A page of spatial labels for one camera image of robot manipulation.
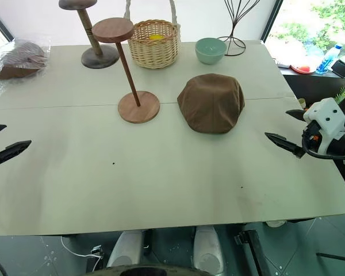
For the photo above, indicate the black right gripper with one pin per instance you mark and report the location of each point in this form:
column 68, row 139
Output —
column 310, row 135

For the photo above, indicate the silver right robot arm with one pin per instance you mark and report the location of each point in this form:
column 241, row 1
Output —
column 337, row 146

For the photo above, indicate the dark wooden hat stand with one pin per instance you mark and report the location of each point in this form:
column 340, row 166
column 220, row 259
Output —
column 99, row 59

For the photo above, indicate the reddish wooden hat stand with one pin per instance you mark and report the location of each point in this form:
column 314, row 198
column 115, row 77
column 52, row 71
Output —
column 138, row 107

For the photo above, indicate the red plate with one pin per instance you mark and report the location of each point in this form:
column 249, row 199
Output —
column 303, row 69

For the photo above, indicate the small green plant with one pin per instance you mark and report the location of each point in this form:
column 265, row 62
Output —
column 341, row 95

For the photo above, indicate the clear water bottle blue label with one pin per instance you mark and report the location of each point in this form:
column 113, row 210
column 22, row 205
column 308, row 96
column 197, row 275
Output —
column 327, row 60

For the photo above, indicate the black box with white lid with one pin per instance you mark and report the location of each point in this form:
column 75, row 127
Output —
column 340, row 69

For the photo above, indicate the brown flat cap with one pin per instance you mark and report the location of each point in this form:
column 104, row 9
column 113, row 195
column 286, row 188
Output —
column 211, row 103

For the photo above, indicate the white table foot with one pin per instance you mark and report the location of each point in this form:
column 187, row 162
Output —
column 276, row 223

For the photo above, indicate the pale green ceramic bowl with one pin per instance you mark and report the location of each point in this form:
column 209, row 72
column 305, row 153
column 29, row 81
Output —
column 210, row 53

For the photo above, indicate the black table leg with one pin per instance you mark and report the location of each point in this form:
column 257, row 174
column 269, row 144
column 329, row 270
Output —
column 256, row 253

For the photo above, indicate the black floor bar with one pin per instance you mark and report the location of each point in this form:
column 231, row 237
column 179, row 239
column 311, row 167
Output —
column 336, row 257

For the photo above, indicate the silver right robot leg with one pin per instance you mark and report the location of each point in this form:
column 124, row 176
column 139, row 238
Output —
column 208, row 248

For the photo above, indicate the silver robot leg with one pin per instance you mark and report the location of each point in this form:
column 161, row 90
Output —
column 208, row 248
column 125, row 248

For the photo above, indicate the woven wicker basket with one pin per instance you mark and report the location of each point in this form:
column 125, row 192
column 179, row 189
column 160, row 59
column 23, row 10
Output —
column 153, row 53

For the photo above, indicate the yellow item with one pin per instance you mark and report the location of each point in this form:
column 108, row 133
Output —
column 156, row 37

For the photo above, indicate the silver left robot leg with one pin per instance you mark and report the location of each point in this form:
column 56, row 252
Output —
column 125, row 248

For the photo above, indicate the dark rounded robot torso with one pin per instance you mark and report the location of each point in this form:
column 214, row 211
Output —
column 158, row 270

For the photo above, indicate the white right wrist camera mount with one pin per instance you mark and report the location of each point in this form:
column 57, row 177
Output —
column 326, row 115

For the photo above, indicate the black window frame post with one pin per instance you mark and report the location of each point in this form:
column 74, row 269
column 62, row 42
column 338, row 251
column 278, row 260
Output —
column 1, row 24
column 271, row 20

